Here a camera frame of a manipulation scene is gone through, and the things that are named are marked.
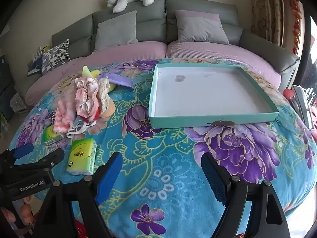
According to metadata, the pink ribbed sofa cover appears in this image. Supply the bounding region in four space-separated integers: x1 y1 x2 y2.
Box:
25 41 282 106

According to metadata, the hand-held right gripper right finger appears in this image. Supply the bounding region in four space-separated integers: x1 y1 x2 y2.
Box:
201 152 290 238

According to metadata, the large green tissue pack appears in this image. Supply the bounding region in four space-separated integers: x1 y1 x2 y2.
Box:
66 138 97 176

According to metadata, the teal floral blanket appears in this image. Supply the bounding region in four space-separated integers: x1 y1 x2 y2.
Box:
10 58 317 238

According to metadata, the cream lace scrunchie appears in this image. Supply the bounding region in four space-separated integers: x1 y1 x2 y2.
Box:
95 78 111 114

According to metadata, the blue face mask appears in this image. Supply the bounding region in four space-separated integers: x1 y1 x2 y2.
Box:
66 118 97 138

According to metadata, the grey and pink pillow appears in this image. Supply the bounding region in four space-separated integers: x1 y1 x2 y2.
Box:
174 10 229 45

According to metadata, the plain grey pillow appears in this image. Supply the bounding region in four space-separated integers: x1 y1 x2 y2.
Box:
95 10 138 52

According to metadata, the pink satin scrunchie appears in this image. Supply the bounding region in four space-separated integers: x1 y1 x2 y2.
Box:
74 77 99 118

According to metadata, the beige powder puff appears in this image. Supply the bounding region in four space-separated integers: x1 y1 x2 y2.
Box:
99 99 116 118

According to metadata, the small green tissue pack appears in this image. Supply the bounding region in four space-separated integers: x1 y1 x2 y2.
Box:
42 125 62 146

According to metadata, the pink fluffy cloth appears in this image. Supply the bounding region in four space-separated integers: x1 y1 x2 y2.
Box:
53 97 77 134

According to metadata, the dark blue-grey refrigerator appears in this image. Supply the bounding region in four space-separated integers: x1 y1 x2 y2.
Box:
0 55 15 122

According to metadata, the red hanging decoration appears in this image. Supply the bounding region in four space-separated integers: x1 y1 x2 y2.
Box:
289 0 305 53

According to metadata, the black white patterned pillow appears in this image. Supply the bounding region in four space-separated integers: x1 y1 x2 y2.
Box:
41 39 71 75

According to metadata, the teal shallow cardboard box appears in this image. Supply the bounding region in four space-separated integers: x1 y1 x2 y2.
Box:
148 63 279 129

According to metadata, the person's left hand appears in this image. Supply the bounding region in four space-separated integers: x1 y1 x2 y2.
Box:
0 195 35 225

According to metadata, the yellow sponge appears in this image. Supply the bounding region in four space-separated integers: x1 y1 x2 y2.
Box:
90 70 117 93

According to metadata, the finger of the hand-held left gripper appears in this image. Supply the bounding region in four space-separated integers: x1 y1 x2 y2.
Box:
0 142 34 165
12 148 65 173

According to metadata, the grey slatted rack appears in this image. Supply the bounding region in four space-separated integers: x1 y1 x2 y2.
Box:
292 85 315 130

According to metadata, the grey sofa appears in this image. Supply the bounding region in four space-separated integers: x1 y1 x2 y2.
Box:
13 0 301 109

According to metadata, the purple packet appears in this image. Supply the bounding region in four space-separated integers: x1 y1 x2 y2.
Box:
97 72 134 89

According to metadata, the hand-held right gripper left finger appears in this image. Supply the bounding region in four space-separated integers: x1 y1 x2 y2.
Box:
35 152 123 238

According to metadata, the white floral box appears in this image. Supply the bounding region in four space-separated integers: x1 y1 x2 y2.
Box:
10 93 27 113

